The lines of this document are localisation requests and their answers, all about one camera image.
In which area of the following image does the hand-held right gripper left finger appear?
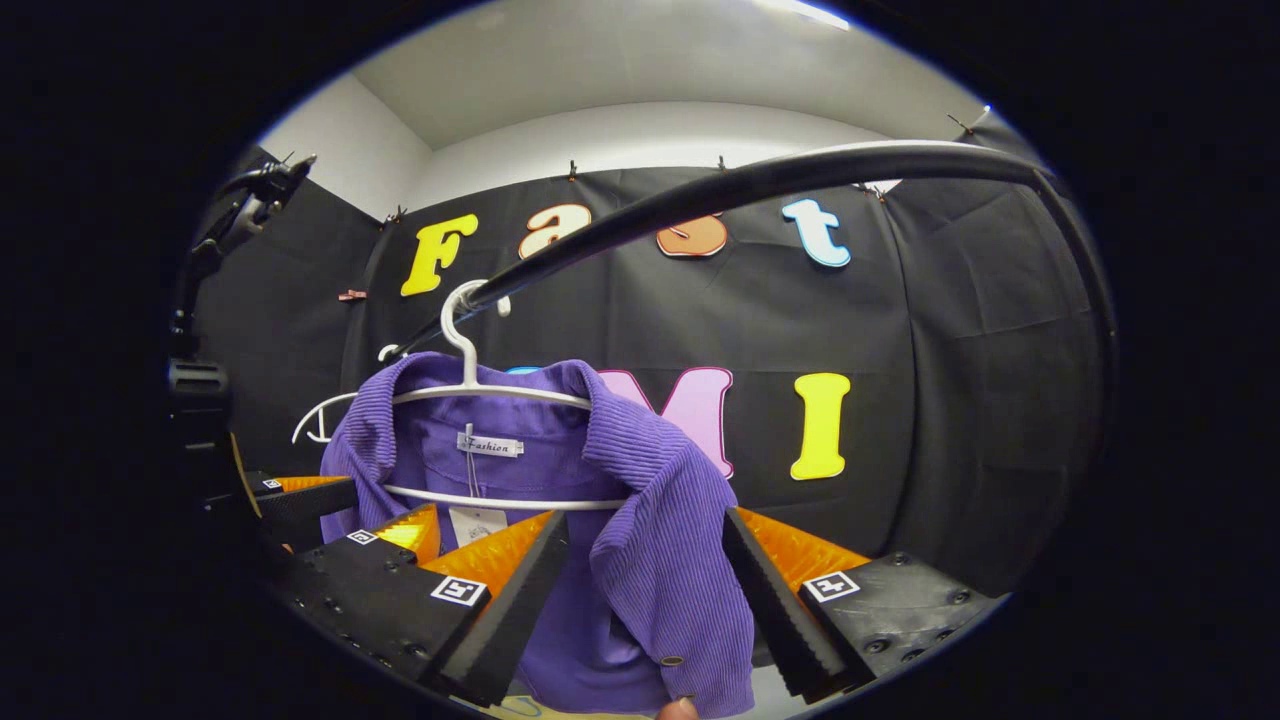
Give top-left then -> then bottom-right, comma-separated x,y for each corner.
288,511 -> 569,708

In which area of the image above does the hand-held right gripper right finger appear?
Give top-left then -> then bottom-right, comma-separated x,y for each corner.
722,507 -> 1001,701

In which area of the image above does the purple corduroy shirt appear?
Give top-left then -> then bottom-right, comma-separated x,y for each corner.
320,350 -> 757,720

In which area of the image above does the white plastic hanger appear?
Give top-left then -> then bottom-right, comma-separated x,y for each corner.
384,279 -> 631,512
291,343 -> 403,447

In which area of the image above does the black clothes rack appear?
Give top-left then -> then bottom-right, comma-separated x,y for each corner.
395,140 -> 1119,421

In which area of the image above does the black equipment stand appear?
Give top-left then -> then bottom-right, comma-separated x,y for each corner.
165,152 -> 319,501

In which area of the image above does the black backdrop cloth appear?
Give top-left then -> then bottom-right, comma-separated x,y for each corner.
195,110 -> 1117,601

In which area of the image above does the large ceiling light panel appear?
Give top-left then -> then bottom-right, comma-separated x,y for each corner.
760,0 -> 852,32

